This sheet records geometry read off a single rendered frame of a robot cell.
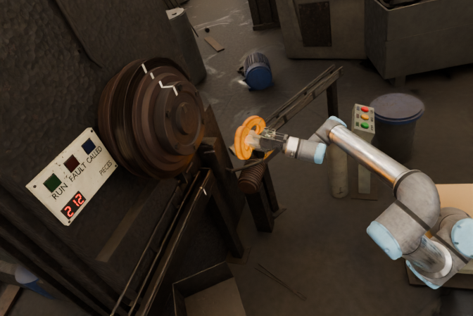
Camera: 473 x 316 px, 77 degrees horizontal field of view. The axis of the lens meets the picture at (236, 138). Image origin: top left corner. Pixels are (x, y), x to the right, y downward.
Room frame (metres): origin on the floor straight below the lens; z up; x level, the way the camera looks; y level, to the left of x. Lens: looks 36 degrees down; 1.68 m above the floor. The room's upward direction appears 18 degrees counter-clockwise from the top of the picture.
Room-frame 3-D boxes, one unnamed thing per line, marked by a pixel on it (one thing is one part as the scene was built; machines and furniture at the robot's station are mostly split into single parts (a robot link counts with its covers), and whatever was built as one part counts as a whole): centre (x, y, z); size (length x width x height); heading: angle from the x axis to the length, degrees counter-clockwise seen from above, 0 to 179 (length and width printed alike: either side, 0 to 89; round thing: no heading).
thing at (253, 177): (1.26, -0.02, 0.27); 0.22 x 0.13 x 0.53; 151
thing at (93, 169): (0.79, 0.52, 1.15); 0.26 x 0.02 x 0.18; 151
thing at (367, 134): (1.27, -0.72, 0.31); 0.24 x 0.16 x 0.62; 151
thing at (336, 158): (1.31, -0.56, 0.26); 0.12 x 0.12 x 0.52
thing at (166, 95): (0.99, 0.17, 1.11); 0.28 x 0.06 x 0.28; 151
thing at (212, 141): (1.25, 0.15, 0.68); 0.11 x 0.08 x 0.24; 61
